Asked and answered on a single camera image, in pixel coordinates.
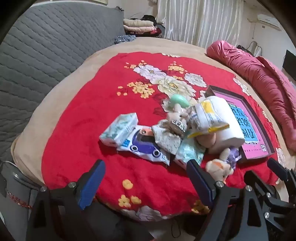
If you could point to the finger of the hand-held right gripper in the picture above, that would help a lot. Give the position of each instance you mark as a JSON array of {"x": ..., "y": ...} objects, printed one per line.
[
  {"x": 261, "y": 187},
  {"x": 277, "y": 168}
]

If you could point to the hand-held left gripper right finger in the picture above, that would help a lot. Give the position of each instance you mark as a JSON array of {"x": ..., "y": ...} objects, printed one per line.
[{"x": 201, "y": 185}]

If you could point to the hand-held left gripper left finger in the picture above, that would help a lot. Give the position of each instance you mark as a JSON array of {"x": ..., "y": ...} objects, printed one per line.
[{"x": 90, "y": 185}]

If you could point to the white and orange plush toy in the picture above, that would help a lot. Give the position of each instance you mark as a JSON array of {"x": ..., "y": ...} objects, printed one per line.
[{"x": 218, "y": 170}]

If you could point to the dark framed pink box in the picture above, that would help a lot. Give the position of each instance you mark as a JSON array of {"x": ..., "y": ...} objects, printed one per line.
[{"x": 254, "y": 143}]

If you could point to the teal tissue pack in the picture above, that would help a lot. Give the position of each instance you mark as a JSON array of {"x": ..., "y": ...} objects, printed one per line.
[{"x": 188, "y": 153}]

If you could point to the purple and white bunny plush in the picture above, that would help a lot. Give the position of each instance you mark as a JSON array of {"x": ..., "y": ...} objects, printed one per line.
[{"x": 229, "y": 157}]

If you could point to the white patterned cloth pouch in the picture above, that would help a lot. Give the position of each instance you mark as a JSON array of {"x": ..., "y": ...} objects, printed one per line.
[{"x": 166, "y": 140}]

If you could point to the green floral tissue pack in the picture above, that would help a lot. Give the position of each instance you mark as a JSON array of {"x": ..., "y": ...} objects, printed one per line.
[{"x": 119, "y": 129}]

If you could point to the leopard print cloth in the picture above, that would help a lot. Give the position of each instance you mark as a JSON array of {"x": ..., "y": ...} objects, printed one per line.
[{"x": 178, "y": 126}]

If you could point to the car print wet wipes pack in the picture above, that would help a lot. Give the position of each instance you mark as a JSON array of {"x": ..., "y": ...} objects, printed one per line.
[{"x": 143, "y": 147}]

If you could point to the white and yellow snack bag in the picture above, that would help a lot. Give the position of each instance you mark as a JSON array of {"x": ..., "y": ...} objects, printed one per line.
[{"x": 208, "y": 115}]

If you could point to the beige plush with pink bow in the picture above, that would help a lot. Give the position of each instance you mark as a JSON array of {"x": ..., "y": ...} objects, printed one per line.
[{"x": 175, "y": 113}]

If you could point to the mint green egg-shaped toy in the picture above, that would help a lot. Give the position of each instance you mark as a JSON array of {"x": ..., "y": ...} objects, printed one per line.
[{"x": 180, "y": 101}]

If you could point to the small beige plush toy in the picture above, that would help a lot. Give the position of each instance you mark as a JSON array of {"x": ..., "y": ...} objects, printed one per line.
[{"x": 207, "y": 140}]

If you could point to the white paper towel roll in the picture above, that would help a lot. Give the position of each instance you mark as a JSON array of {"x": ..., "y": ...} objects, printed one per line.
[{"x": 229, "y": 129}]

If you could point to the red floral blanket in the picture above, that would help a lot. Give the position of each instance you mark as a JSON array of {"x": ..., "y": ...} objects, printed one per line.
[{"x": 92, "y": 115}]

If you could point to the pink quilt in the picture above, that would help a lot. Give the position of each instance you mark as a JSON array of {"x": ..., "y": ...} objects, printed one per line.
[{"x": 259, "y": 76}]

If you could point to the black television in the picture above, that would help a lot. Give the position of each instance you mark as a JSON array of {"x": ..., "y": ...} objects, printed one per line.
[{"x": 289, "y": 63}]

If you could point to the black bag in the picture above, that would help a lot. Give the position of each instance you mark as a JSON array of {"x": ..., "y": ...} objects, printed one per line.
[{"x": 242, "y": 48}]

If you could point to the beige bed sheet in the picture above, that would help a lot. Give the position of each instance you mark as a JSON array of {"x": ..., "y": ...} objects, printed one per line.
[{"x": 161, "y": 46}]

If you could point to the grey quilted headboard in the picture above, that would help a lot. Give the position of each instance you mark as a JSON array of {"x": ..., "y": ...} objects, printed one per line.
[{"x": 46, "y": 46}]

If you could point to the white air conditioner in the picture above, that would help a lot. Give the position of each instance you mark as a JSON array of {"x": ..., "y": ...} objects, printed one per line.
[{"x": 269, "y": 20}]

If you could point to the blue patterned cloth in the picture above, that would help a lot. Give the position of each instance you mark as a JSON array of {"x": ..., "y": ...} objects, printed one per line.
[{"x": 124, "y": 39}]

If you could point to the red folded cloth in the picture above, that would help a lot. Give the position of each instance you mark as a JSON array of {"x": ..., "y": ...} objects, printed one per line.
[{"x": 157, "y": 33}]

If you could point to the white curtain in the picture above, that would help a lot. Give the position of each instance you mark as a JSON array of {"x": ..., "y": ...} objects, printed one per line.
[{"x": 198, "y": 20}]

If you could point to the black garment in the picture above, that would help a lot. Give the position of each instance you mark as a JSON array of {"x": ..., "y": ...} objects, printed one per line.
[{"x": 149, "y": 18}]

